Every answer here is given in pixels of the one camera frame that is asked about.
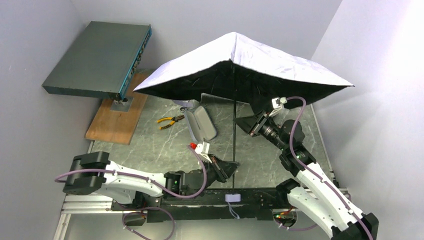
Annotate purple folding umbrella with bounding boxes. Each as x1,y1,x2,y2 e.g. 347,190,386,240
132,31,355,220

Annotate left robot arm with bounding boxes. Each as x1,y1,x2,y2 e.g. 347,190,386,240
54,150,240,205

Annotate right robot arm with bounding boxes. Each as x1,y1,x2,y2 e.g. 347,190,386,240
234,113,379,240

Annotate wooden board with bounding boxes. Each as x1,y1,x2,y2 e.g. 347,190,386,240
85,72,151,145

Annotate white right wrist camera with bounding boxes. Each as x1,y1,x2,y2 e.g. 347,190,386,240
269,97,287,117

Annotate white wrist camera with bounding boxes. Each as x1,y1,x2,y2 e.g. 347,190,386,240
188,141,212,163
269,97,287,117

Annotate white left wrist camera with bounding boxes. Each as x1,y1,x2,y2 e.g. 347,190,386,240
188,141,212,163

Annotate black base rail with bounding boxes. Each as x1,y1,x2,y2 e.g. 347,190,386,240
111,187,298,226

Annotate yellow handled pliers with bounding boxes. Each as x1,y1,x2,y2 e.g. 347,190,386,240
156,114,185,130

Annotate grey metal stand bracket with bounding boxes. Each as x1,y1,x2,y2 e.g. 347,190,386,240
110,96,134,112

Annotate dark teal network switch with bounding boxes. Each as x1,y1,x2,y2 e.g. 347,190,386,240
42,21,152,102

